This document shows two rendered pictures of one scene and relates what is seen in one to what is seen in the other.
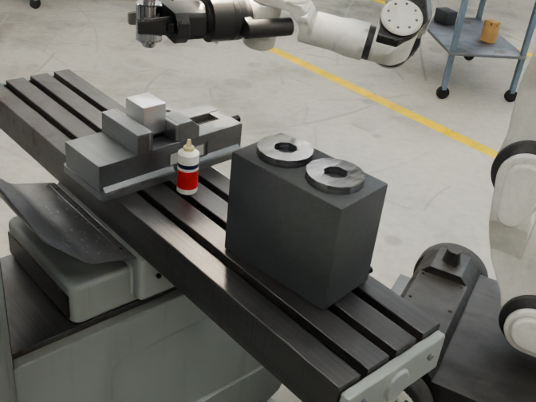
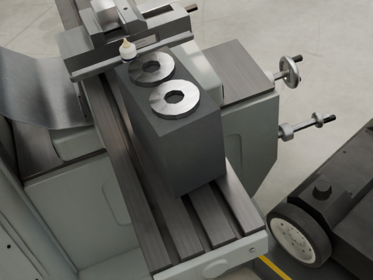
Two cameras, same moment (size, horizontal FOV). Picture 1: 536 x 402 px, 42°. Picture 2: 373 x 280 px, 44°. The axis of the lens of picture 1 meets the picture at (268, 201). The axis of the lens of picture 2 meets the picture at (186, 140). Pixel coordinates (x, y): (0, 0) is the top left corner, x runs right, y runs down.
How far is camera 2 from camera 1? 59 cm
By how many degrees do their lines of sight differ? 30
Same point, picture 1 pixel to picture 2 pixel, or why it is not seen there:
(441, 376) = (342, 226)
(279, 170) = (136, 89)
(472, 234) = not seen: outside the picture
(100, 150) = (72, 43)
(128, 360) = (114, 181)
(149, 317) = not seen: hidden behind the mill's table
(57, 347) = (53, 175)
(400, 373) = (213, 263)
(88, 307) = (69, 153)
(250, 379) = not seen: hidden behind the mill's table
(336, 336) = (172, 224)
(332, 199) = (158, 125)
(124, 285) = (94, 139)
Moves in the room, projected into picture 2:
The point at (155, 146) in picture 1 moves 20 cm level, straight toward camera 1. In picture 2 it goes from (111, 39) to (82, 94)
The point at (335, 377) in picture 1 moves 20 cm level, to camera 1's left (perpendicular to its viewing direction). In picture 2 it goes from (151, 262) to (60, 229)
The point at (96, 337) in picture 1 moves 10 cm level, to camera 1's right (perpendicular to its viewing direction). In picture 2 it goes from (80, 170) to (111, 179)
